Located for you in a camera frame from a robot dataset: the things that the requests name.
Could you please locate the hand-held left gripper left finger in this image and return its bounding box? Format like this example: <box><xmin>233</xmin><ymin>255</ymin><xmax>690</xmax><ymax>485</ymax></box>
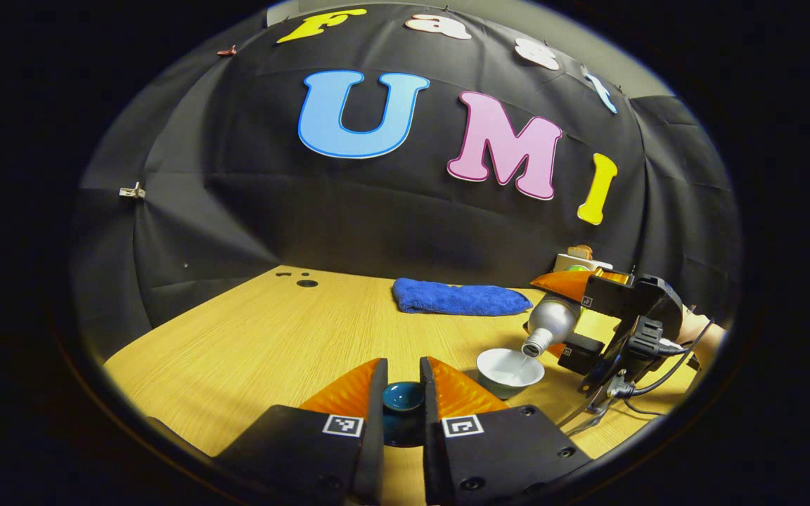
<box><xmin>212</xmin><ymin>357</ymin><xmax>389</xmax><ymax>506</ymax></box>

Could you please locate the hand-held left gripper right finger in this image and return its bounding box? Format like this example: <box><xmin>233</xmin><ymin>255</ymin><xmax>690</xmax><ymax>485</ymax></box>
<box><xmin>419</xmin><ymin>356</ymin><xmax>592</xmax><ymax>506</ymax></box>

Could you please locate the silver water bottle green label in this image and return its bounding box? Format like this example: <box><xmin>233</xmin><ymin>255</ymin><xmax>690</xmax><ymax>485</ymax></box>
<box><xmin>522</xmin><ymin>264</ymin><xmax>590</xmax><ymax>358</ymax></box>

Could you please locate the white teacup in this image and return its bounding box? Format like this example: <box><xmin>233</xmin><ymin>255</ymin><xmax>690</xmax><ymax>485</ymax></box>
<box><xmin>477</xmin><ymin>348</ymin><xmax>545</xmax><ymax>400</ymax></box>

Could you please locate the teal teacup lid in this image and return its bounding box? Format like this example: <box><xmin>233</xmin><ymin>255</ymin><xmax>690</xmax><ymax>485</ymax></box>
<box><xmin>382</xmin><ymin>382</ymin><xmax>425</xmax><ymax>448</ymax></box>

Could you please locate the blue towel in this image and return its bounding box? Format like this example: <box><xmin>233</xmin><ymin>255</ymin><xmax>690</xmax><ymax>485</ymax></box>
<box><xmin>392</xmin><ymin>277</ymin><xmax>534</xmax><ymax>316</ymax></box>

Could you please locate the black backdrop cloth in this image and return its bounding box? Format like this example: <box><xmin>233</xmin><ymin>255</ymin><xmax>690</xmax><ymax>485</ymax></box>
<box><xmin>71</xmin><ymin>4</ymin><xmax>743</xmax><ymax>345</ymax></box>

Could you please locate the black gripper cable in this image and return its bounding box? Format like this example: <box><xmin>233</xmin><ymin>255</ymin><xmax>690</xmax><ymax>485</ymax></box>
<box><xmin>605</xmin><ymin>320</ymin><xmax>715</xmax><ymax>417</ymax></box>

